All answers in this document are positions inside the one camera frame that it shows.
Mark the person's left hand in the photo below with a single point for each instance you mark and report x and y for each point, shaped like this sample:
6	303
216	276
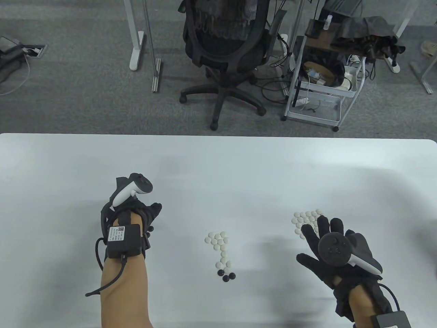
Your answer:
146	212

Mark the person's right hand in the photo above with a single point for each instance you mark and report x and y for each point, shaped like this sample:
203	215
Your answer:
324	276

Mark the sorted white go stones group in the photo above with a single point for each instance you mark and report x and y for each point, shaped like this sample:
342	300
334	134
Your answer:
302	217

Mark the mixed black white go stones pile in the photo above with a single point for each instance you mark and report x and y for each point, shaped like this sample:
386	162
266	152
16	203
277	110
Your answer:
222	254

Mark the person's left forearm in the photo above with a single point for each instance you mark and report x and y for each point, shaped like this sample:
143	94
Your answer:
126	297

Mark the grey white right hand controller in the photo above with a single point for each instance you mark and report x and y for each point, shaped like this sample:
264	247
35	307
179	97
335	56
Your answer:
334	251

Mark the grey white hand controller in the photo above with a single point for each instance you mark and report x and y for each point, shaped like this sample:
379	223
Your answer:
143	184
334	251

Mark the grey white left hand controller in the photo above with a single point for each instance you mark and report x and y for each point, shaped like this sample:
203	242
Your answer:
143	184

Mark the black mesh office chair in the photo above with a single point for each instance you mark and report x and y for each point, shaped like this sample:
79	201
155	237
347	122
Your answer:
222	73

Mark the white utility cart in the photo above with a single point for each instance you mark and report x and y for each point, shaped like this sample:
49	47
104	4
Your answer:
314	118

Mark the white desk leg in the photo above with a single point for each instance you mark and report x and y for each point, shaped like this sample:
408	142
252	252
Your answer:
136	51
406	24

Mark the floor socket box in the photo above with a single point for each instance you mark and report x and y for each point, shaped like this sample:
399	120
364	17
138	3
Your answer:
34	51

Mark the grey metal floor foot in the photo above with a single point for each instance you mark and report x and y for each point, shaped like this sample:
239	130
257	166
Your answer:
423	80

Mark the white power strip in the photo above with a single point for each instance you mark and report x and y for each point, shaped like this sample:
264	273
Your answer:
392	65

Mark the black cloth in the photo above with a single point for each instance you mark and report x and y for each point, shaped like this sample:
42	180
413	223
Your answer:
365	30

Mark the tan shoe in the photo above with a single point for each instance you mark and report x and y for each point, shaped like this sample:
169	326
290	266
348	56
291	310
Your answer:
429	48

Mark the small white bottle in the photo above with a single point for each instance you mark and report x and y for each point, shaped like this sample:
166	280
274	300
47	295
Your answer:
328	23

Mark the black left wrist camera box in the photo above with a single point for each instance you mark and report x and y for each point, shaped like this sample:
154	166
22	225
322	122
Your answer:
124	241

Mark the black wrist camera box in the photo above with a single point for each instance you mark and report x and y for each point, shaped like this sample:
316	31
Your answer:
392	320
124	241

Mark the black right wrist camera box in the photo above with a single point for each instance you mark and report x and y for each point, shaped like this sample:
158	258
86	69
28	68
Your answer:
392	320

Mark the aluminium profile post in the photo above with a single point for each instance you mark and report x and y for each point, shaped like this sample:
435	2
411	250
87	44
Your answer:
156	75

